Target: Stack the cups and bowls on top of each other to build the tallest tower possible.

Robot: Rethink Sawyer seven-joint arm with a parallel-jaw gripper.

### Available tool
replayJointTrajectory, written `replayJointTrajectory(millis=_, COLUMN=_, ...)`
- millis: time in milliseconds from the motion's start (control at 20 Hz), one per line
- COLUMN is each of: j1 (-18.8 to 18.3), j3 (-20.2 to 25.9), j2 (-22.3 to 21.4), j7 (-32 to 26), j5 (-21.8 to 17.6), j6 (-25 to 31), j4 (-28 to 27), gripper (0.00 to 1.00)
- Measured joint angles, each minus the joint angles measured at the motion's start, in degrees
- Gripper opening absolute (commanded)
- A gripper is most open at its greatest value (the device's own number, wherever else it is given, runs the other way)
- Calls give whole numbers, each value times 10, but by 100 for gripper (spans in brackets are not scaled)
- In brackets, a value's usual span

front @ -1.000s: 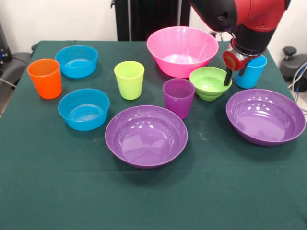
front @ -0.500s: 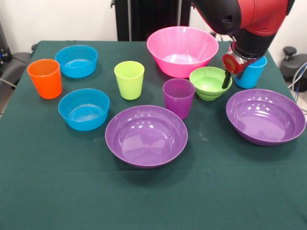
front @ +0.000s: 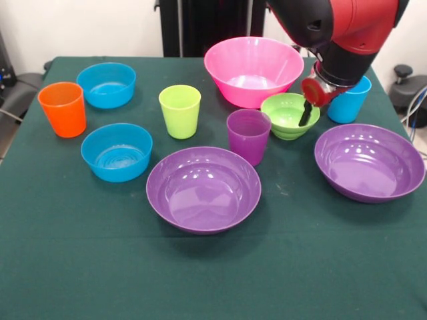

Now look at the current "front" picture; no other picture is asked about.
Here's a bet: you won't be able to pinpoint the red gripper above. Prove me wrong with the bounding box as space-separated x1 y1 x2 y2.
298 76 354 128

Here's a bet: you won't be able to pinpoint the green ribbed bowl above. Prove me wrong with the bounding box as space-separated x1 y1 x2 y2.
260 93 322 141

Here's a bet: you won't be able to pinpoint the blue cup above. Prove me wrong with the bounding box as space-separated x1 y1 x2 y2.
327 75 372 125

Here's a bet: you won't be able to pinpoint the purple cup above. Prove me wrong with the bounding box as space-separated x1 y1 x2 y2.
226 108 272 167

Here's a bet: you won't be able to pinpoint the purple bowl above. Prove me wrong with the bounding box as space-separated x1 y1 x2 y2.
314 123 426 204
145 146 262 236

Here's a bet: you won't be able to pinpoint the large pink bowl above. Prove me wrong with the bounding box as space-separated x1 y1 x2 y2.
203 36 305 110

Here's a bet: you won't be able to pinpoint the dark grey base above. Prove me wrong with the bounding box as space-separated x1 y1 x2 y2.
389 75 427 116

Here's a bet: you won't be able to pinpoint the black knob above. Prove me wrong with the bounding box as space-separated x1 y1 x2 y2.
392 64 415 88

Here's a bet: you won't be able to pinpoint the lime green cup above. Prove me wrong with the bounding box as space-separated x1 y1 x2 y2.
158 84 202 140

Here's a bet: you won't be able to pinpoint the dark green tablecloth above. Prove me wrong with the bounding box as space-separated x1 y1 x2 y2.
0 55 427 320

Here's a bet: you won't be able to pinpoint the blue bowl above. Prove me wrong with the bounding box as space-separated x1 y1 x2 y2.
76 62 137 109
80 123 153 183

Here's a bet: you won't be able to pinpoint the orange cup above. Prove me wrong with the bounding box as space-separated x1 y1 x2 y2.
37 81 87 139

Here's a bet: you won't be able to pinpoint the grey chair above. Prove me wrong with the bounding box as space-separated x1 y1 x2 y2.
0 71 45 121

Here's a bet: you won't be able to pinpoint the black equipment box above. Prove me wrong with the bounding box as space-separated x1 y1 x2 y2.
0 29 17 101

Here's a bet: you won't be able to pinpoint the blue and grey cables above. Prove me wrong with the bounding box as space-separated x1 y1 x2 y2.
400 85 427 157

